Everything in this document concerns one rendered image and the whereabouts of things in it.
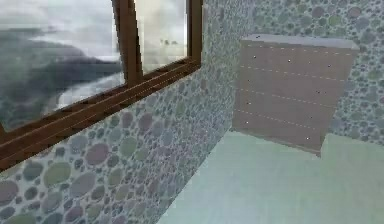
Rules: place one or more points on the brown wooden framed window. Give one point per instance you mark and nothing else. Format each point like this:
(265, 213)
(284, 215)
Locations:
(130, 43)

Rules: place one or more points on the brown chest of drawers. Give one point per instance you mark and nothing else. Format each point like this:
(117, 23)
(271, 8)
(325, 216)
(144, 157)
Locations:
(286, 93)

